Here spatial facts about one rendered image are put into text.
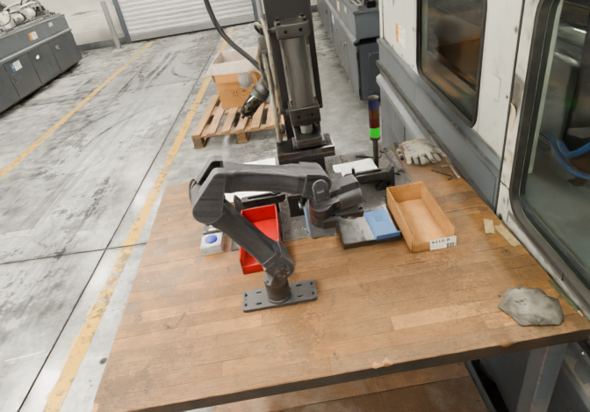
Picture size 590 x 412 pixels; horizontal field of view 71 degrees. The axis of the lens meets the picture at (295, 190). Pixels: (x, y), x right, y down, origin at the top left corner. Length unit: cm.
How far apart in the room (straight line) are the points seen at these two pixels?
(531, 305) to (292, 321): 56
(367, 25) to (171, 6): 701
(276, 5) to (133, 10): 978
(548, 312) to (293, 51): 89
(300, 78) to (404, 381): 119
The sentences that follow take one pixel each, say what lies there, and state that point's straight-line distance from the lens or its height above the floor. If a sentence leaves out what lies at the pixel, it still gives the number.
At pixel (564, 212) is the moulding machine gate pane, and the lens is 119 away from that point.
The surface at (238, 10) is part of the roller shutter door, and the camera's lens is 1049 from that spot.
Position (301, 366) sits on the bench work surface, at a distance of 100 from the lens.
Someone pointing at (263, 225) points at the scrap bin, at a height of 91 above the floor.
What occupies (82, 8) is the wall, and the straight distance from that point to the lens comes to 1142.
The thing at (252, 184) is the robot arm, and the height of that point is 127.
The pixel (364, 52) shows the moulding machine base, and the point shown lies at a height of 58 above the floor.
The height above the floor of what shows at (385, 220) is 92.
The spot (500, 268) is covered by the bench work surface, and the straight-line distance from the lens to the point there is 122.
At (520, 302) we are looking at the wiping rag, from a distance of 112.
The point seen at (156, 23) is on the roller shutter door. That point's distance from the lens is 1088.
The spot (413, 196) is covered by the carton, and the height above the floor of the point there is 92.
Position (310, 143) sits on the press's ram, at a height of 117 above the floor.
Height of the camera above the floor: 172
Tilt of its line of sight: 32 degrees down
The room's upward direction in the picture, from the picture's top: 10 degrees counter-clockwise
